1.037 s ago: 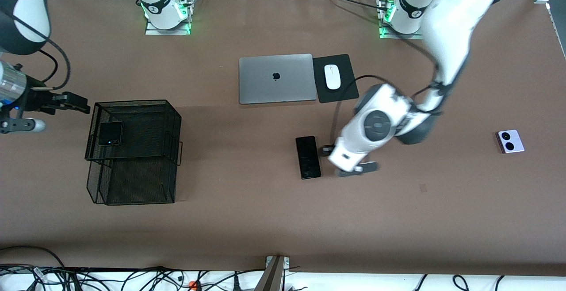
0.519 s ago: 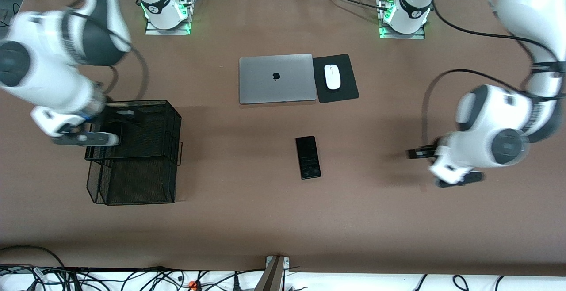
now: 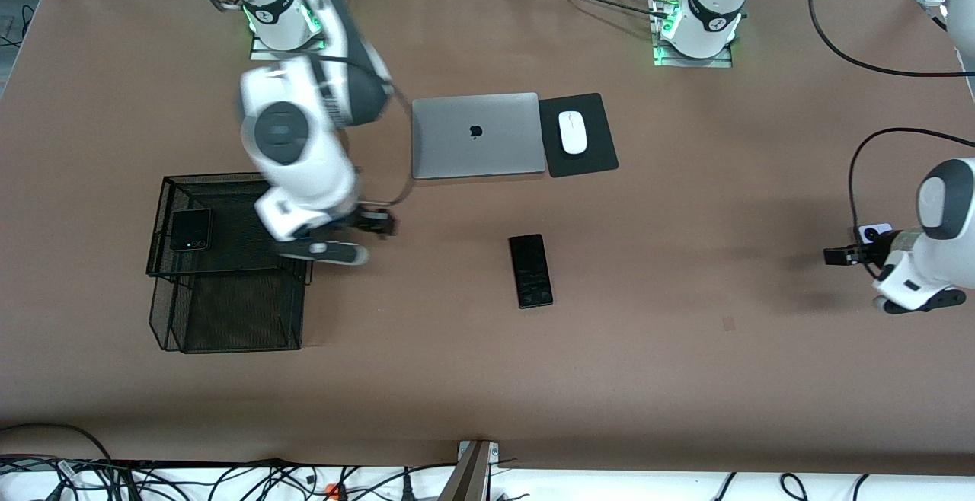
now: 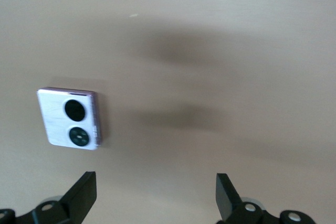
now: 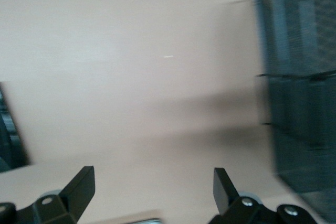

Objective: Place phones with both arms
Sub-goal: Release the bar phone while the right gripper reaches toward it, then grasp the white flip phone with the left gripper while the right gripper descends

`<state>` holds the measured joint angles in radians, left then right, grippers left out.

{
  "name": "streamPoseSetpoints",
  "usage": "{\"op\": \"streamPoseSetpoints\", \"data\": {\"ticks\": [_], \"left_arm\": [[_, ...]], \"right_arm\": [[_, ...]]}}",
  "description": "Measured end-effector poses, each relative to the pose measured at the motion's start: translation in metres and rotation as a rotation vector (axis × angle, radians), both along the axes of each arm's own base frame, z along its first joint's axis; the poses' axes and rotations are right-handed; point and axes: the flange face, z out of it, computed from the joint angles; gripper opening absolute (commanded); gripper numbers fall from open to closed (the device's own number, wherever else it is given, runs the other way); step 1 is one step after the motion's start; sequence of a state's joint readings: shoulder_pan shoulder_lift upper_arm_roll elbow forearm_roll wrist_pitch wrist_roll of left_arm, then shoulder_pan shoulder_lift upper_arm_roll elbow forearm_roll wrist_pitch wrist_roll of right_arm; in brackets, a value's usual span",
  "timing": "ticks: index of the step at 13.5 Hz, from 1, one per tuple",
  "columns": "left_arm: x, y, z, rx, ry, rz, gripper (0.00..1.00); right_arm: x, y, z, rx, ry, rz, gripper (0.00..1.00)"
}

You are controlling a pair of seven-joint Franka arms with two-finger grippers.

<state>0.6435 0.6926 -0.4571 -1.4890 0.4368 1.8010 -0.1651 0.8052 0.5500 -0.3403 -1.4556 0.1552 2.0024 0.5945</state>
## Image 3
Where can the white computer mouse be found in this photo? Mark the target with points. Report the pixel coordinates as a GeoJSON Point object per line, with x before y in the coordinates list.
{"type": "Point", "coordinates": [573, 132]}

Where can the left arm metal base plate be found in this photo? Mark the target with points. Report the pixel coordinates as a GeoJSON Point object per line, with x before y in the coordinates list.
{"type": "Point", "coordinates": [724, 63]}

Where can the long black smartphone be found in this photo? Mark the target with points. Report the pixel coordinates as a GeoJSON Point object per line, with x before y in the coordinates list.
{"type": "Point", "coordinates": [531, 271]}

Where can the grey metal camera post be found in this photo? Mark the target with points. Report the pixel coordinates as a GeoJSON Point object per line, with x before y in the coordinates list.
{"type": "Point", "coordinates": [468, 478]}

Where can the small black flip phone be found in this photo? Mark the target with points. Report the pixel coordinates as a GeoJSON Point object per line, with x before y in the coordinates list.
{"type": "Point", "coordinates": [189, 228]}

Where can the lavender flip phone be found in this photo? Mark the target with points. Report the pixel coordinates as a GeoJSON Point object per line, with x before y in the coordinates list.
{"type": "Point", "coordinates": [876, 231]}

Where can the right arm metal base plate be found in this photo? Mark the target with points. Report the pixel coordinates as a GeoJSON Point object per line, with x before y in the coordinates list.
{"type": "Point", "coordinates": [263, 54]}

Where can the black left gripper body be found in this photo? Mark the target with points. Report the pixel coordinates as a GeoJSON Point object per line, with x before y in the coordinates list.
{"type": "Point", "coordinates": [878, 249]}

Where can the grey closed laptop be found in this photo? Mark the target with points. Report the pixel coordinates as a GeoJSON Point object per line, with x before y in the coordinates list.
{"type": "Point", "coordinates": [503, 135]}

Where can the black mouse pad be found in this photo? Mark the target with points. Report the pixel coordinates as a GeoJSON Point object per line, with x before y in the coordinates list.
{"type": "Point", "coordinates": [594, 158]}

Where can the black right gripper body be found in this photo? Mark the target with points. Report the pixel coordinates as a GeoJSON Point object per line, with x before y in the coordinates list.
{"type": "Point", "coordinates": [371, 221]}

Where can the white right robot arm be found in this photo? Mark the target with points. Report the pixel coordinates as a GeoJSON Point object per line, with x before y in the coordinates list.
{"type": "Point", "coordinates": [289, 135]}

